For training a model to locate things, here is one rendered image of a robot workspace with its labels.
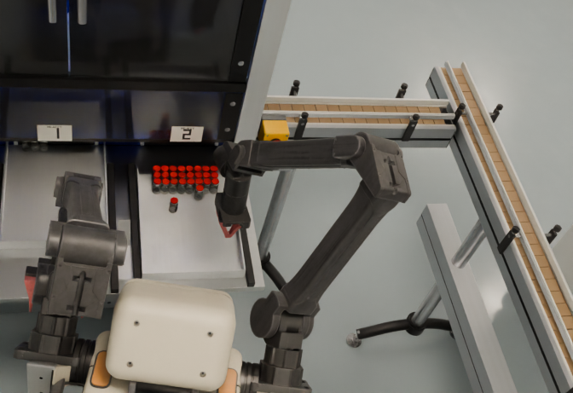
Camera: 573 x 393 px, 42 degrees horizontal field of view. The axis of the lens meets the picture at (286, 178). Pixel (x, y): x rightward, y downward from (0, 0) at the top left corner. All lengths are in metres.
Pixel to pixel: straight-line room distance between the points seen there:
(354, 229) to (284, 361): 0.30
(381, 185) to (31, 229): 1.03
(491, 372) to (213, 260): 0.97
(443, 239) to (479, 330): 0.35
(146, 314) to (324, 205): 2.07
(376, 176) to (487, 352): 1.28
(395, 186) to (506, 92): 2.97
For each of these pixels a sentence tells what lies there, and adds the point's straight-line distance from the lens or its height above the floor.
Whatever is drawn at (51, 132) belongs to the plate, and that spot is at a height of 1.02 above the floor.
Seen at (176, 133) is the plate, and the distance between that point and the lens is 2.02.
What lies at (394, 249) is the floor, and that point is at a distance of 3.25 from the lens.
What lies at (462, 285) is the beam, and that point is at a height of 0.55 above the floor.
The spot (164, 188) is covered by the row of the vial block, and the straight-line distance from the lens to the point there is 2.04.
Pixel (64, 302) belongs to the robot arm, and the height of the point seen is 1.55.
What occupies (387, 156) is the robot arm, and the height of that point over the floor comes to 1.59.
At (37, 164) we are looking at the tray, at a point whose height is 0.88.
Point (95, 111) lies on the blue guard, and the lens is 1.95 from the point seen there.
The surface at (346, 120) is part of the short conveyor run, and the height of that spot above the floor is 0.93.
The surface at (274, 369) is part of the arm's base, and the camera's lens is 1.44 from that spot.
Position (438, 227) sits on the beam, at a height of 0.55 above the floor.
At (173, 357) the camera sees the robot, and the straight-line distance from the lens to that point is 1.31.
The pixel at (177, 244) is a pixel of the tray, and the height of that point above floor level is 0.88.
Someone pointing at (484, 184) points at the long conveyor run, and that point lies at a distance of 2.31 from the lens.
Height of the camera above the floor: 2.51
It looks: 49 degrees down
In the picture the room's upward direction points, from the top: 18 degrees clockwise
